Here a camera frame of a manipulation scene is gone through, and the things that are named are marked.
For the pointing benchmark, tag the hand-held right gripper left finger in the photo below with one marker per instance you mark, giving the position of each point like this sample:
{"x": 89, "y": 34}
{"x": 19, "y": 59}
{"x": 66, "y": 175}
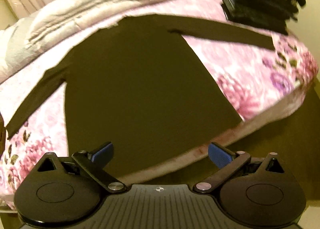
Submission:
{"x": 104, "y": 150}

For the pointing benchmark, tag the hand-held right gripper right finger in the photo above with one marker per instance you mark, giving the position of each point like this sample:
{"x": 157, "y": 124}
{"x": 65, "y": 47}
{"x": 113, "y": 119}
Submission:
{"x": 218, "y": 155}

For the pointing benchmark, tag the dark long-sleeved shirt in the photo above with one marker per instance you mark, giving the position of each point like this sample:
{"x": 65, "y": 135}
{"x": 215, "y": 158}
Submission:
{"x": 140, "y": 88}

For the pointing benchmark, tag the grey folded blanket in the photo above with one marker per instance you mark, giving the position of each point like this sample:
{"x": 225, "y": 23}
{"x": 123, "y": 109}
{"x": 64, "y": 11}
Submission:
{"x": 82, "y": 8}

